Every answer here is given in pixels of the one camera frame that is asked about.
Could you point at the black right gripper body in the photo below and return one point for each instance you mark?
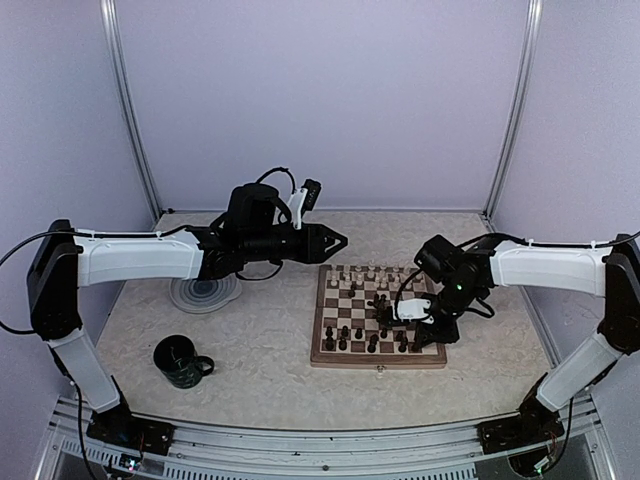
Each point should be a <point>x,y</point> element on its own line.
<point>450,333</point>

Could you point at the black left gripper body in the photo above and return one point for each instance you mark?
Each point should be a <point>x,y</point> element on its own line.
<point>310,250</point>

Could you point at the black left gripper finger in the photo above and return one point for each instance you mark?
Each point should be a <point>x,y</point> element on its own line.
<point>331,237</point>
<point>332,251</point>

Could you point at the dark bishop piece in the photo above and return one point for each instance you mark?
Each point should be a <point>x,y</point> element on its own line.
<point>402,342</point>

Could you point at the dark knight piece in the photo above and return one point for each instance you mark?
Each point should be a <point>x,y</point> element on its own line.
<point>373,342</point>

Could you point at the dark rook piece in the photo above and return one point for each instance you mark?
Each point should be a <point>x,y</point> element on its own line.
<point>329,344</point>

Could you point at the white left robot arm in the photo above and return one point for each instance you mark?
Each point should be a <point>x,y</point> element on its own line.
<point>257,226</point>

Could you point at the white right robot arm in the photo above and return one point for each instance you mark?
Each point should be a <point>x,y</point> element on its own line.
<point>598,281</point>

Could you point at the wooden folding chess board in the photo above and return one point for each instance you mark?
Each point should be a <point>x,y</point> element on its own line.
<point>346,305</point>

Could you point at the white rook corner piece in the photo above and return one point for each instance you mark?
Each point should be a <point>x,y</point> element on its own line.
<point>333,276</point>

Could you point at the white blue swirl plate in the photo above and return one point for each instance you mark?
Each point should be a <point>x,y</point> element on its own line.
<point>204,296</point>

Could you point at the dark green mug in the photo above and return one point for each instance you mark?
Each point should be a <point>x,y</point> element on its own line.
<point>177,359</point>

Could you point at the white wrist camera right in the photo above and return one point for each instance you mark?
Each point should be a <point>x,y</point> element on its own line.
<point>412,310</point>

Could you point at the aluminium corner post right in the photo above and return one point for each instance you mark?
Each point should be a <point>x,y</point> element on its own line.
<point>517,108</point>

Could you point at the aluminium corner post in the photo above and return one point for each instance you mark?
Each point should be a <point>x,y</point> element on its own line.
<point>517,108</point>
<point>111,28</point>

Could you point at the aluminium corner post left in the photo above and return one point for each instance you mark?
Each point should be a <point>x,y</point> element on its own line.
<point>111,28</point>

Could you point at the aluminium frame rail front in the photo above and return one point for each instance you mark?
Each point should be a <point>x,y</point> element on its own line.
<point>196,450</point>

